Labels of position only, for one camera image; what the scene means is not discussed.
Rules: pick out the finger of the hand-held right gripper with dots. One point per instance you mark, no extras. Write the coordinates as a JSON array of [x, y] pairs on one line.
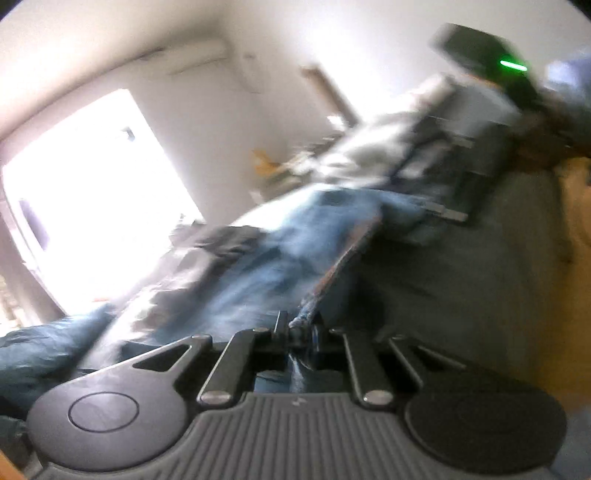
[[461, 184]]

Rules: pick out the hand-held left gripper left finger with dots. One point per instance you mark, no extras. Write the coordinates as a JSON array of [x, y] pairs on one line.
[[279, 332]]

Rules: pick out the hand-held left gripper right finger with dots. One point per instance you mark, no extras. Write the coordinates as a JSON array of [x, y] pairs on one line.
[[318, 339]]

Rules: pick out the blue jeans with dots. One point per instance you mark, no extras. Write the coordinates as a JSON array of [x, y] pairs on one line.
[[277, 258]]

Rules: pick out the white fluffy garment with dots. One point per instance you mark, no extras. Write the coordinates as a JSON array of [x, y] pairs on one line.
[[369, 143]]

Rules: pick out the dark grey garment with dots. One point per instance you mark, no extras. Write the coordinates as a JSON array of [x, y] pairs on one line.
[[203, 258]]

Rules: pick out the yellow object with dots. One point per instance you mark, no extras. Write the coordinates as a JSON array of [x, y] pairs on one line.
[[264, 162]]

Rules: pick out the bright window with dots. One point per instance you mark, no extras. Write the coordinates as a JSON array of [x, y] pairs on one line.
[[92, 194]]

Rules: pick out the white air conditioner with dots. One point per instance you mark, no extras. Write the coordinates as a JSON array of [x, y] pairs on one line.
[[194, 55]]

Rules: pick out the wooden wall rack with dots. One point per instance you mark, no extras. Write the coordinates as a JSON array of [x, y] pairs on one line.
[[330, 92]]

